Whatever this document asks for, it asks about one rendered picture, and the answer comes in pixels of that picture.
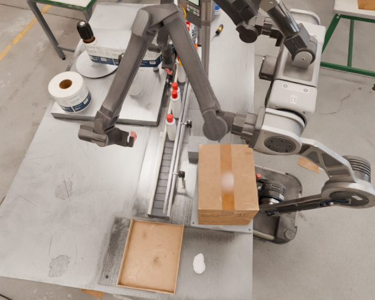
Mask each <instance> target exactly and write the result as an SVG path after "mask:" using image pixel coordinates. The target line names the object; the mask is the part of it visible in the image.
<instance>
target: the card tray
mask: <svg viewBox="0 0 375 300"><path fill-rule="evenodd" d="M183 231H184V224H183V225H182V226H181V225H176V224H167V223H157V222H151V221H142V220H134V219H133V218H132V219H131V222H130V227H129V232H128V235H127V240H126V245H125V249H124V254H123V258H122V262H121V266H120V271H119V275H118V279H117V284H116V286H121V287H125V288H134V289H141V290H149V291H153V292H161V293H169V294H173V295H175V294H176V286H177V276H178V272H179V263H180V254H181V249H182V240H183Z"/></svg>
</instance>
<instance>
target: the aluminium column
mask: <svg viewBox="0 0 375 300"><path fill-rule="evenodd" d="M211 14H212V1H211V2H202V21H211ZM210 40H211V25H210V26H201V62H202V65H203V66H204V69H205V72H206V74H207V77H208V78H209V65H210Z"/></svg>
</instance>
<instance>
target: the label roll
mask: <svg viewBox="0 0 375 300"><path fill-rule="evenodd" d="M48 90H49V93H50V94H51V95H52V96H53V98H54V99H55V100H56V102H57V103H58V105H59V106H60V107H61V108H62V109H63V110H64V111H65V112H67V113H77V112H80V111H82V110H84V109H85V108H87V107H88V106H89V104H90V103H91V100H92V95H91V93H90V91H89V89H88V87H87V86H86V83H85V82H84V80H83V78H82V76H81V75H80V74H79V73H76V72H73V71H67V72H63V73H60V74H58V75H56V76H55V77H54V78H53V79H52V80H51V81H50V83H49V86H48Z"/></svg>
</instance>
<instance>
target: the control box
mask: <svg viewBox="0 0 375 300"><path fill-rule="evenodd" d="M186 3H188V4H190V5H192V6H193V7H195V8H197V9H199V10H200V18H199V17H198V16H196V15H194V14H192V13H190V12H188V11H187V10H186ZM177 5H178V6H180V7H182V8H183V10H184V12H185V15H184V17H185V20H186V21H188V22H190V23H192V24H194V25H195V26H197V27H199V28H201V26H202V0H199V6H197V5H195V4H193V3H191V2H189V1H187V0H177ZM214 17H215V2H214V1H212V14H211V22H213V21H214Z"/></svg>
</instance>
